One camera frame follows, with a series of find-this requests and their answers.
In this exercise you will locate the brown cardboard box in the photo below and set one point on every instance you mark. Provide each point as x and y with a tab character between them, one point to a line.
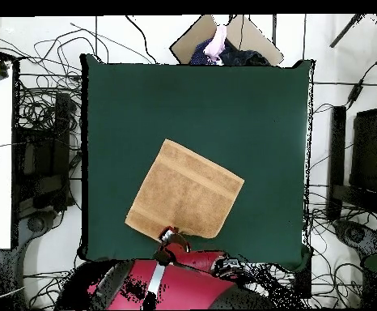
191	39

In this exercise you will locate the dark blue clothing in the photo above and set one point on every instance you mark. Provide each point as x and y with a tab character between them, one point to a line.
237	56

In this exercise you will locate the pink garment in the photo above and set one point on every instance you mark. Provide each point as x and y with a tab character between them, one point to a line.
217	42

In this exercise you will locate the black rod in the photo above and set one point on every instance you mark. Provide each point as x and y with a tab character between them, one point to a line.
345	30

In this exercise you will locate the orange terry towel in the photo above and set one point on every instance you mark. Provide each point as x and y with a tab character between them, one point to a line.
188	191

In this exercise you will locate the grey chair base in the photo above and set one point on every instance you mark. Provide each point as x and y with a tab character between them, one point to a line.
353	233
36	224

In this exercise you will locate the black power adapter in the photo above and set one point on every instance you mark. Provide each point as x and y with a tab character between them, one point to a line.
355	93

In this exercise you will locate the dark green table cloth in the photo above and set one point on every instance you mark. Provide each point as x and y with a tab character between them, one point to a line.
175	107

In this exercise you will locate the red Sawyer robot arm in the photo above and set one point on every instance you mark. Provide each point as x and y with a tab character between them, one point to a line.
182	288

